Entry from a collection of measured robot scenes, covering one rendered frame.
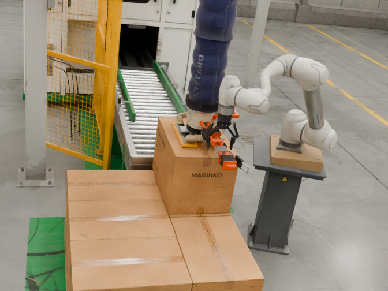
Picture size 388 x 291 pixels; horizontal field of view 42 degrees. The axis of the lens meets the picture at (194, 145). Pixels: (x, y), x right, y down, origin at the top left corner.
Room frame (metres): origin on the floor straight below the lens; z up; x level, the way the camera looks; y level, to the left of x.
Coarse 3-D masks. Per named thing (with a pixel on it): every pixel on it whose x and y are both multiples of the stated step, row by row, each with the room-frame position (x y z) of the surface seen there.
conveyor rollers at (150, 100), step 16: (128, 80) 5.04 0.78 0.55; (144, 80) 5.17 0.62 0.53; (160, 80) 5.23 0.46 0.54; (144, 96) 4.64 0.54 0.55; (160, 96) 4.70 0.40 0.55; (128, 112) 4.22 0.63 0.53; (144, 112) 4.27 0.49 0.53; (160, 112) 4.32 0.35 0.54; (176, 112) 4.37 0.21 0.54; (144, 128) 3.91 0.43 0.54; (144, 144) 3.57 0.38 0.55
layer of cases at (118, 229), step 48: (96, 192) 2.78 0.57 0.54; (144, 192) 2.86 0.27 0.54; (96, 240) 2.28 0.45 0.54; (144, 240) 2.35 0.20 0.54; (192, 240) 2.42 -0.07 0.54; (240, 240) 2.49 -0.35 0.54; (96, 288) 1.91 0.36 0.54; (144, 288) 1.98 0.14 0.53; (192, 288) 2.05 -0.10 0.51; (240, 288) 2.13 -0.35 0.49
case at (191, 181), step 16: (160, 128) 3.11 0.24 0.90; (160, 144) 3.06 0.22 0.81; (176, 144) 2.81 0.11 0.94; (160, 160) 3.01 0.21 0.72; (176, 160) 2.65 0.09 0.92; (192, 160) 2.67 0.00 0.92; (208, 160) 2.70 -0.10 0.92; (160, 176) 2.96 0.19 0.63; (176, 176) 2.65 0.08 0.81; (192, 176) 2.68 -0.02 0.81; (208, 176) 2.71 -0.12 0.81; (224, 176) 2.74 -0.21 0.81; (176, 192) 2.65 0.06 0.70; (192, 192) 2.68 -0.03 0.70; (208, 192) 2.71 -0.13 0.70; (224, 192) 2.74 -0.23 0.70; (176, 208) 2.66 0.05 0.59; (192, 208) 2.69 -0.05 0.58; (208, 208) 2.72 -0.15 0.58; (224, 208) 2.75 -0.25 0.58
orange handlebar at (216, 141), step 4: (236, 112) 3.14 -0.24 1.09; (232, 116) 3.08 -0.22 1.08; (236, 116) 3.08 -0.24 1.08; (200, 124) 2.87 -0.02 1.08; (216, 136) 2.70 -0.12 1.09; (212, 140) 2.62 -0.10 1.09; (216, 140) 2.63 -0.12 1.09; (220, 140) 2.64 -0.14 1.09; (212, 144) 2.60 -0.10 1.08; (216, 144) 2.59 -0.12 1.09; (220, 144) 2.60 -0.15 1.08; (220, 152) 2.49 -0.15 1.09; (228, 152) 2.51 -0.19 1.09; (228, 164) 2.36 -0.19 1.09; (228, 168) 2.35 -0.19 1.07; (232, 168) 2.35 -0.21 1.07
